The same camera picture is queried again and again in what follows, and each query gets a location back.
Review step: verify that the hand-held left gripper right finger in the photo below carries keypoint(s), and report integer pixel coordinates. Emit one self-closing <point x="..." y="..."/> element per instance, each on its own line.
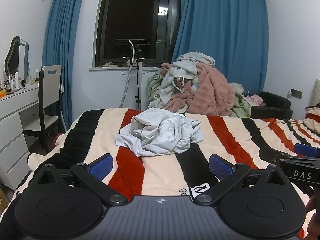
<point x="220" y="166"/>

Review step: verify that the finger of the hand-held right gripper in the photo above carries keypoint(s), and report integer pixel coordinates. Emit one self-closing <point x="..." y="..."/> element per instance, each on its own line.
<point x="268" y="153"/>
<point x="307" y="150"/>

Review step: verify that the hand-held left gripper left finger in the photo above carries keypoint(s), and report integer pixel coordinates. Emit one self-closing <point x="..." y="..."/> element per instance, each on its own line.
<point x="101" y="166"/>

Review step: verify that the white T-shirt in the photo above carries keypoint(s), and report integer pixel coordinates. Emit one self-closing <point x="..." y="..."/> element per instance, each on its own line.
<point x="160" y="132"/>

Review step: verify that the pile of clothes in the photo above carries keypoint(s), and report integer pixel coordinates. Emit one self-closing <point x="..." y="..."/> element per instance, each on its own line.
<point x="153" y="87"/>

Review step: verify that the person's right hand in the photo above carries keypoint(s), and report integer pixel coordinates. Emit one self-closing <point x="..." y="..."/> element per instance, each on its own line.
<point x="315" y="226"/>

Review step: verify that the black armchair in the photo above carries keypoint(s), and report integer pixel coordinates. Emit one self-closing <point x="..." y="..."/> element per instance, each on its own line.
<point x="272" y="105"/>

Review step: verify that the pink slipper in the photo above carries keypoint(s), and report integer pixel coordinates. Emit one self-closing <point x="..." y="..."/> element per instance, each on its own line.
<point x="58" y="140"/>

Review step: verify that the pink garment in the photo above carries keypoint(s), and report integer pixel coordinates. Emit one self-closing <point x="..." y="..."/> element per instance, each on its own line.
<point x="255" y="100"/>

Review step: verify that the cream knit pillow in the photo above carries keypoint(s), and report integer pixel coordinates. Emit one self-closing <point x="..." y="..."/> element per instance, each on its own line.
<point x="317" y="92"/>

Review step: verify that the striped fleece blanket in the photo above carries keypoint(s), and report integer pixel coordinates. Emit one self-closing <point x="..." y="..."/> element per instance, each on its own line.
<point x="160" y="172"/>

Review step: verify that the pink fuzzy blanket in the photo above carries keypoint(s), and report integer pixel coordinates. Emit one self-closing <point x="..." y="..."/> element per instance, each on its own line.
<point x="212" y="92"/>

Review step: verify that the garment steamer stand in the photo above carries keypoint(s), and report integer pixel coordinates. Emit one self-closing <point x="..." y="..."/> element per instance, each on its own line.
<point x="138" y="85"/>

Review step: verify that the white and black chair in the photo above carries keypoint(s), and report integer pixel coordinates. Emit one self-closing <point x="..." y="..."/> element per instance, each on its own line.
<point x="48" y="90"/>

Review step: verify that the white dresser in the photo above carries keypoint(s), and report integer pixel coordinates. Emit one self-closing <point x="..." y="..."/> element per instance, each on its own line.
<point x="12" y="135"/>

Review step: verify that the beige cloth on windowsill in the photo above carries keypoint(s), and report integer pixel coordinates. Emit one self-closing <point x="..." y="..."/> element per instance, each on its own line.
<point x="108" y="65"/>

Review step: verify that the grey hoodie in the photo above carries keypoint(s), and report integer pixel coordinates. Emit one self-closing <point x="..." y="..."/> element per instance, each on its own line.
<point x="185" y="67"/>

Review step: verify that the group of cosmetic bottles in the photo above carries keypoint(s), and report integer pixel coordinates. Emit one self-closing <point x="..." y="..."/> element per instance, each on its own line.
<point x="16" y="81"/>

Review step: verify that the blue curtain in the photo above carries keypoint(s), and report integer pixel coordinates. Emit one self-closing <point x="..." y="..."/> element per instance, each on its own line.
<point x="60" y="30"/>
<point x="225" y="30"/>

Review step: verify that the wavy vanity mirror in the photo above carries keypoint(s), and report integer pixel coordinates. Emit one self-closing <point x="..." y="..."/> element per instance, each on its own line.
<point x="16" y="55"/>

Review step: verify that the dark window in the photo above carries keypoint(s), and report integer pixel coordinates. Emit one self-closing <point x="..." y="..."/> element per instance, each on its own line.
<point x="130" y="17"/>

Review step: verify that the dark wall socket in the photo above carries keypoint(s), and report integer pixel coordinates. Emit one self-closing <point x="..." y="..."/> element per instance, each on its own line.
<point x="296" y="93"/>

